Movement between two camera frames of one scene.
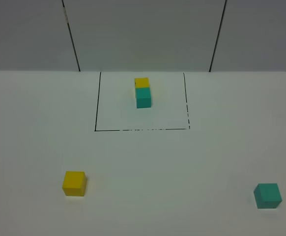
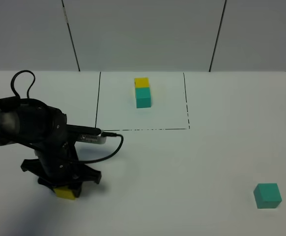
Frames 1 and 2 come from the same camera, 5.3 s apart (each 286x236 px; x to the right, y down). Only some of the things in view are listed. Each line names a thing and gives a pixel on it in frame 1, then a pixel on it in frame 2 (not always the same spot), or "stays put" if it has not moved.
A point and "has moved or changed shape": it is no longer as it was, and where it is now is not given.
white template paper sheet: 117,109 stays put
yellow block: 74,183 has moved or changed shape
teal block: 267,195 stays put
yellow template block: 142,82 stays put
